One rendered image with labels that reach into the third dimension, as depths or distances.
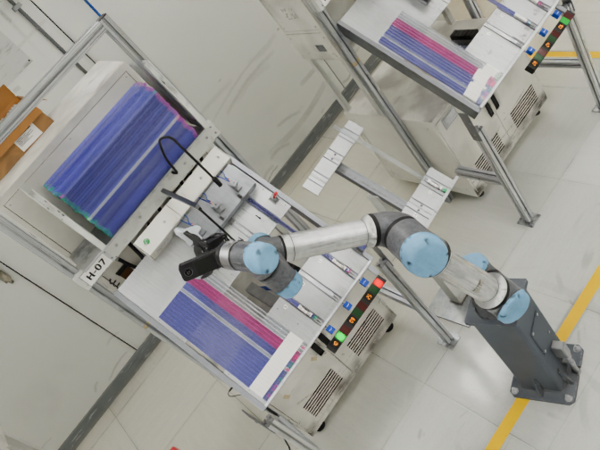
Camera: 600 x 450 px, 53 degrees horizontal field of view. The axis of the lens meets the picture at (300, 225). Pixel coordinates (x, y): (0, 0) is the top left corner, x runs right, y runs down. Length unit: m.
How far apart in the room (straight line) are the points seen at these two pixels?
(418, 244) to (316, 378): 1.33
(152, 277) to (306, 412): 0.98
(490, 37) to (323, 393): 1.73
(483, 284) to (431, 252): 0.27
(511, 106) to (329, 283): 1.50
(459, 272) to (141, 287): 1.21
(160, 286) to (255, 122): 2.08
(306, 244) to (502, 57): 1.45
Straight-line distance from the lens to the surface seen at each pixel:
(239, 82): 4.10
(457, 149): 3.01
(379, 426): 2.84
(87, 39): 2.21
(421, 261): 1.60
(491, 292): 1.85
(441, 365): 2.82
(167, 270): 2.34
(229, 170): 2.34
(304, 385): 2.76
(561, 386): 2.54
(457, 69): 2.66
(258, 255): 1.39
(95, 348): 4.10
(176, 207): 2.31
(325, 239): 1.62
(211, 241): 1.57
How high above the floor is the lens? 2.27
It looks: 35 degrees down
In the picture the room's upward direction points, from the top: 44 degrees counter-clockwise
